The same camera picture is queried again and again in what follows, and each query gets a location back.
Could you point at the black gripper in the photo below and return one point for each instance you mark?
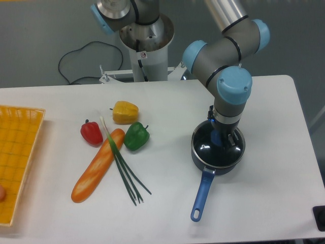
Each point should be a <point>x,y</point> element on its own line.
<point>225,126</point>

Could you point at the dark blue saucepan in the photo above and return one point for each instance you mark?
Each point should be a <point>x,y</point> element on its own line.
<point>207,178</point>

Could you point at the glass lid blue knob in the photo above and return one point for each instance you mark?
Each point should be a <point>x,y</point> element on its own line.
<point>208,151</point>

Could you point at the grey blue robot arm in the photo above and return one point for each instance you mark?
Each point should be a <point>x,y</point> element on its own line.
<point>216,66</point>

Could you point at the green bell pepper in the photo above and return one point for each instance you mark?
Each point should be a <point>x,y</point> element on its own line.
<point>136,136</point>

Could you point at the green spring onion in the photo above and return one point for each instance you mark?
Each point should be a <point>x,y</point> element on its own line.
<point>124,169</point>

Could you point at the black device at edge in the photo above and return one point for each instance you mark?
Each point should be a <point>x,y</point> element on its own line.
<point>319,215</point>

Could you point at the yellow bell pepper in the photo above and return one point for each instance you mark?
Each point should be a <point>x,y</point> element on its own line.
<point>125,113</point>

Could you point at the red bell pepper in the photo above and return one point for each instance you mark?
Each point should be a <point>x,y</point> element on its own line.
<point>91,132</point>

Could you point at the orange baguette bread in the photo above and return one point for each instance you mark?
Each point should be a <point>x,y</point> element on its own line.
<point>92,176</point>

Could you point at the yellow woven basket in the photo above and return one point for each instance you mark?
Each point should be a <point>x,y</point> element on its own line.
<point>20,127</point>

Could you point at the pink item in basket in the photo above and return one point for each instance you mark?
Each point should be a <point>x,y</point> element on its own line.
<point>2,193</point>

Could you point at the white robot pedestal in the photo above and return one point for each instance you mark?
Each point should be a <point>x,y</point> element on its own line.
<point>147,44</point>

